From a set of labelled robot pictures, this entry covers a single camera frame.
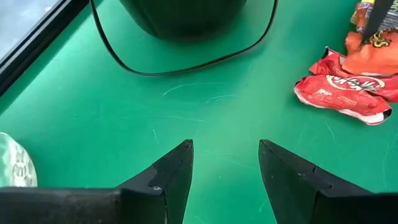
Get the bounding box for black aluminium rig frame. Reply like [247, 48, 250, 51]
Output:
[0, 0, 90, 96]

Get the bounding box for orange Reese's candy pack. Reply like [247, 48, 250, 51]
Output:
[341, 29, 398, 77]

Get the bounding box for black pumpkin bucket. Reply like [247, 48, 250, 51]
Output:
[89, 0, 279, 77]

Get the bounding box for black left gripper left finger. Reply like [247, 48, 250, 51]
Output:
[0, 139, 195, 224]

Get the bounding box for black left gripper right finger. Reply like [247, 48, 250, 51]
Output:
[258, 139, 398, 224]

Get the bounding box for green table mat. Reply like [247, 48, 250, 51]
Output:
[0, 0, 398, 224]

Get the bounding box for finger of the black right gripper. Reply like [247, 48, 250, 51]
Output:
[361, 0, 395, 43]

